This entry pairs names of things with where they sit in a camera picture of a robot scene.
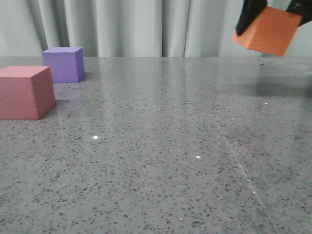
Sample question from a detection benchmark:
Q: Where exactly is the purple foam cube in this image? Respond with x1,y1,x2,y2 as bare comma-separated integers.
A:
42,47,85,83

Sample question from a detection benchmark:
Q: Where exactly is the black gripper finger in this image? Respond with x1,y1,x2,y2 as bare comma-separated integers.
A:
235,0,268,36
286,0,312,26

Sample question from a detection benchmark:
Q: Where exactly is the red foam cube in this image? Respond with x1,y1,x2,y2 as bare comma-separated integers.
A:
0,66,56,120

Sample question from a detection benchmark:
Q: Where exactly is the pale green curtain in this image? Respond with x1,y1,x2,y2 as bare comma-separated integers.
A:
0,0,312,59

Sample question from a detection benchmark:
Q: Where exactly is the orange foam cube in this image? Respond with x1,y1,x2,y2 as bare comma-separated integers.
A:
232,6,302,56

